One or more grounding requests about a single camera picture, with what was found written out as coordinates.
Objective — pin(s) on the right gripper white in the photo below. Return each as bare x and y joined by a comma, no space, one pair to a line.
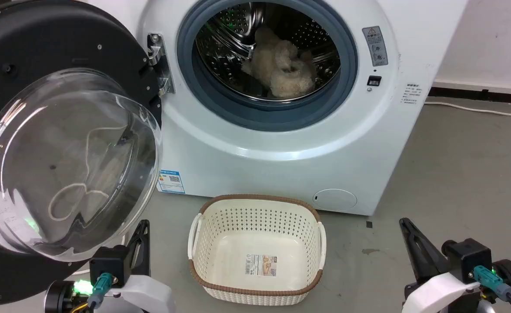
438,291

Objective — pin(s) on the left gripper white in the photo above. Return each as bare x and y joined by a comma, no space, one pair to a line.
146,295

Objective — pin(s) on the black washer door glass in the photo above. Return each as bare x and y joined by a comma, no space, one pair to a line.
42,34

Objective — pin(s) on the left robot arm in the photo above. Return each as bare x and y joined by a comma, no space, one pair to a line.
59,298

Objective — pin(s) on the white front-load washing machine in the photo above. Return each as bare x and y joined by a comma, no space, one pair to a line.
281,174

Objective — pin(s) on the black door latch socket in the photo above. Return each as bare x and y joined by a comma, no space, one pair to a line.
374,80

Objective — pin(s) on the metal door hinge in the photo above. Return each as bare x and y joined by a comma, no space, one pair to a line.
161,65

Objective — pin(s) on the blue energy label sticker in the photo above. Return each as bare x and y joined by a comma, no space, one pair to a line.
171,181

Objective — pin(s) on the round drain filter cover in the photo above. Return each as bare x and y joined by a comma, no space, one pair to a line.
335,200

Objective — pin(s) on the cream plastic laundry basket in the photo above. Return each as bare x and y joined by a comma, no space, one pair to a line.
255,243

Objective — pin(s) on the basket product label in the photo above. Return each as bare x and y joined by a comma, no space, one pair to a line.
260,265

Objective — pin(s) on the small printed text label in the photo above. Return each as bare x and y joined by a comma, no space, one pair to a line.
412,93

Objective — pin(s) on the black baseboard strip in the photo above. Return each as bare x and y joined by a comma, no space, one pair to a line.
499,96

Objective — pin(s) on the grey warning sticker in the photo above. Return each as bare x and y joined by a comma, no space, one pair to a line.
375,45

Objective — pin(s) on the beige fluffy plush toy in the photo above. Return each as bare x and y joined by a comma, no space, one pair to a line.
281,69

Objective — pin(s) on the perforated steel drum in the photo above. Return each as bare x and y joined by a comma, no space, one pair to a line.
229,39

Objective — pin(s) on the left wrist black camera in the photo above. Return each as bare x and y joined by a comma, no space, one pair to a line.
109,265

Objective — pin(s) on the wrist black camera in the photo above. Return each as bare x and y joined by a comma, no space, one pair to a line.
109,265
468,258

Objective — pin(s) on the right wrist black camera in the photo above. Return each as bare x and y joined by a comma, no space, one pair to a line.
468,258

